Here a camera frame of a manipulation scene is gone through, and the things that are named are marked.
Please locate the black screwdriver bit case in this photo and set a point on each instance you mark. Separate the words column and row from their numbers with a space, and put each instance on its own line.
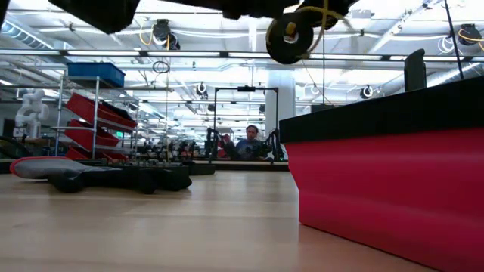
column 200, row 168

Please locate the metal shelf rack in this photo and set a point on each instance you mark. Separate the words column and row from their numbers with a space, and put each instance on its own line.
column 95, row 113

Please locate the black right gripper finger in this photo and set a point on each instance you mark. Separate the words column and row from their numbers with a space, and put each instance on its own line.
column 334, row 9

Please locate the grey black work glove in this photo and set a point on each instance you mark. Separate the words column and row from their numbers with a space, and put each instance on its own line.
column 56, row 168

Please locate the red storage bin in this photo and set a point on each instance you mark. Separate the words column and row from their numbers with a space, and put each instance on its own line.
column 87, row 138
column 77, row 154
column 98, row 111

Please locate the black upright post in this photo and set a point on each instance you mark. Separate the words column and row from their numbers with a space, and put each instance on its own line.
column 414, row 72

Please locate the black background station frame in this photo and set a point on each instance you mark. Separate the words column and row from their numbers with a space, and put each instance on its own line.
column 246, row 89

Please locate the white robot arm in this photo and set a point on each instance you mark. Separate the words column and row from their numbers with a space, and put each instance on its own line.
column 30, row 113

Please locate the blue storage bin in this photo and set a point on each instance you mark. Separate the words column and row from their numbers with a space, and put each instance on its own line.
column 96, row 73

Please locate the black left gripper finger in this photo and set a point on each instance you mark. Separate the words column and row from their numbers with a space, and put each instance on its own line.
column 249, row 7

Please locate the red box with grey lid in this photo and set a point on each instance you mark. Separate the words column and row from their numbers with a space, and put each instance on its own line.
column 378, row 189

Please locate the person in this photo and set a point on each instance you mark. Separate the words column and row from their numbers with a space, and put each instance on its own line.
column 249, row 145

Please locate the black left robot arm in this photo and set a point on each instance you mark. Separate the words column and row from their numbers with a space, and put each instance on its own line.
column 3, row 9

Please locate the white building pillar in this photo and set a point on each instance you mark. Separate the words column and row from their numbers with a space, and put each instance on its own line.
column 283, row 106

